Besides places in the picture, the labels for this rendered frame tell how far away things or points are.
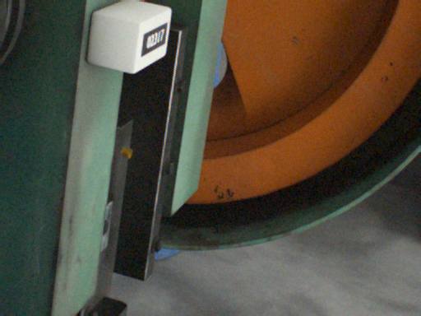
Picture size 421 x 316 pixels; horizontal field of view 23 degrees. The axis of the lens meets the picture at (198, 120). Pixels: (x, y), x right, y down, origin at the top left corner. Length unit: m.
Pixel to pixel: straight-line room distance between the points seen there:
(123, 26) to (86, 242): 0.21
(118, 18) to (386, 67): 0.55
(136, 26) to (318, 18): 0.56
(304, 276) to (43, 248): 2.68
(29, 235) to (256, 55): 0.56
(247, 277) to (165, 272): 0.27
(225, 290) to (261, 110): 2.00
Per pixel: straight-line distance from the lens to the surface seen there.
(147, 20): 0.77
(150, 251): 1.11
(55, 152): 0.79
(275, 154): 1.30
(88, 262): 0.90
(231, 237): 1.33
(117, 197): 1.07
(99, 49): 0.77
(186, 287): 3.26
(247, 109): 1.33
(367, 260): 3.69
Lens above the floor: 1.51
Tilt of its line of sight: 18 degrees down
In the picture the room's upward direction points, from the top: 9 degrees clockwise
